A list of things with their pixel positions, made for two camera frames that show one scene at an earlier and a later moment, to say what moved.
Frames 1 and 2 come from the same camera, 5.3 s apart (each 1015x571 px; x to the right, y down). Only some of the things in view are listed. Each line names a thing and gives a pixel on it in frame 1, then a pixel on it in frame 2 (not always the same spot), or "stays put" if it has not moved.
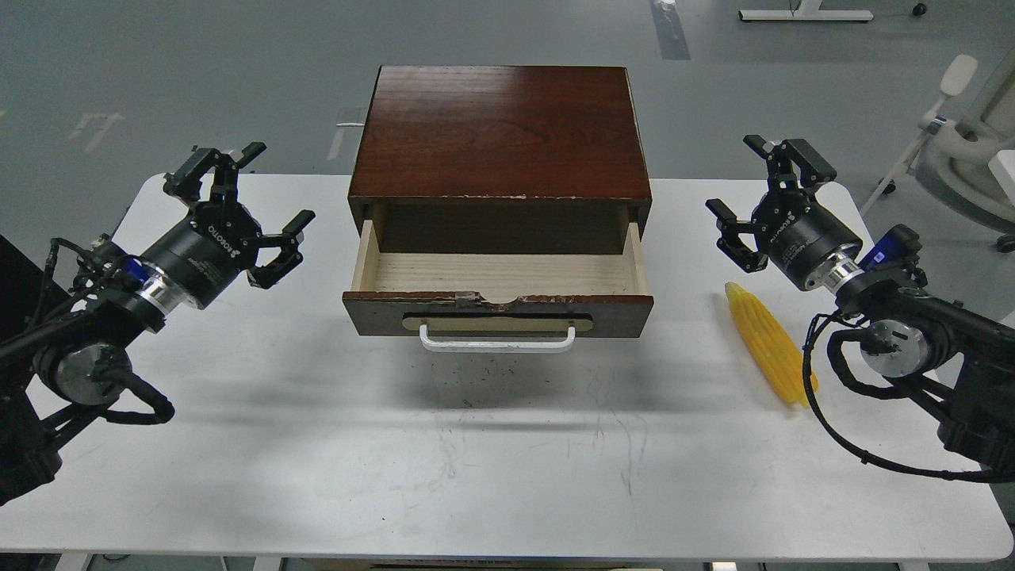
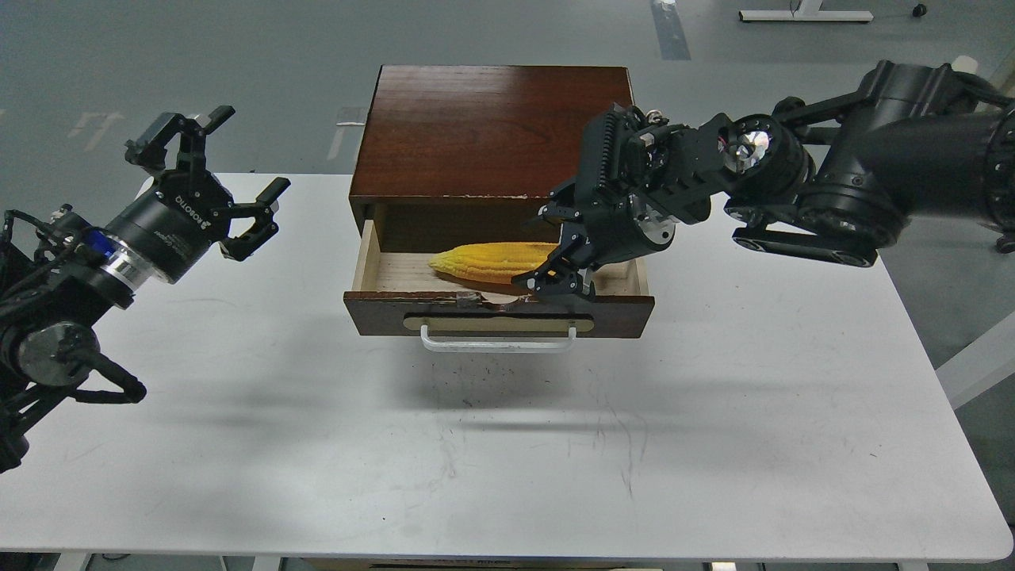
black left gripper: x=200 y=256 -> x=175 y=223
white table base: x=806 y=10 stays put
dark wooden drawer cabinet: x=501 y=159 stays put
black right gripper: x=799 y=235 -> x=640 y=178
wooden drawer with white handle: x=496 y=302 stays put
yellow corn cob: x=781 y=362 -> x=494 y=262
